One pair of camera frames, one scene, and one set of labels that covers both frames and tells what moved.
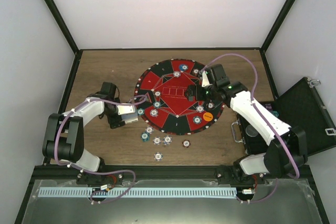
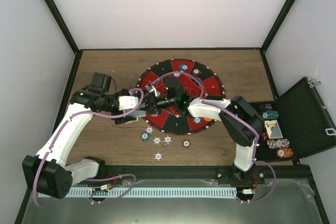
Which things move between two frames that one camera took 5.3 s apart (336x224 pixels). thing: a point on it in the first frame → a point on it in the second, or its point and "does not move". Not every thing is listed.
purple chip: x=149 y=129 does not move
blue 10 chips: x=167 y=140 does not move
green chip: x=197 y=120 does not move
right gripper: x=190 y=89 → x=152 y=106
